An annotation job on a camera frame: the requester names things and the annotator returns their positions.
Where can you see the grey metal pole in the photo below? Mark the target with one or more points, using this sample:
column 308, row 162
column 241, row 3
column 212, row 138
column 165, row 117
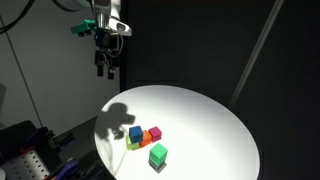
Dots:
column 256, row 53

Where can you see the blue clamps on stand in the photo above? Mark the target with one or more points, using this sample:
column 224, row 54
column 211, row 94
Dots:
column 20, row 140

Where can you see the green toy block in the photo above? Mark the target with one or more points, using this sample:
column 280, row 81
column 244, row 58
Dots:
column 158, row 152

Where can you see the perforated metal plate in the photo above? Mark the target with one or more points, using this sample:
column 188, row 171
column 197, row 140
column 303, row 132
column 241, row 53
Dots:
column 25, row 166

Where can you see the lime toy block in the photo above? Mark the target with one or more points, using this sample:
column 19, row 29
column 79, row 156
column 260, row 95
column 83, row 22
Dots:
column 132, row 145

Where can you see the purple orange bar clamp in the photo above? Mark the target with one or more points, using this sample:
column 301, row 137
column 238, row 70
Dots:
column 65, row 168
column 38, row 136

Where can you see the orange toy block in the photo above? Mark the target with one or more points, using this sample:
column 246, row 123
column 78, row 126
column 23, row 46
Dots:
column 146, row 138

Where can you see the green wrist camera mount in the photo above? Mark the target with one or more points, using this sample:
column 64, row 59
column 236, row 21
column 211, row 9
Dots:
column 83, row 27

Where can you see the blue toy block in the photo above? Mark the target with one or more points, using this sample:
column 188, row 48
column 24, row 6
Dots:
column 135, row 134

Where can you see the magenta toy block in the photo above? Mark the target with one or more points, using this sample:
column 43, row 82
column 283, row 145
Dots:
column 155, row 134

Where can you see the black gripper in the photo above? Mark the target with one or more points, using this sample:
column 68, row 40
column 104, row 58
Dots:
column 107, row 50

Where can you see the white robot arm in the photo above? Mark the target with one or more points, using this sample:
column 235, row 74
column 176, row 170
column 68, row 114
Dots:
column 106, row 15

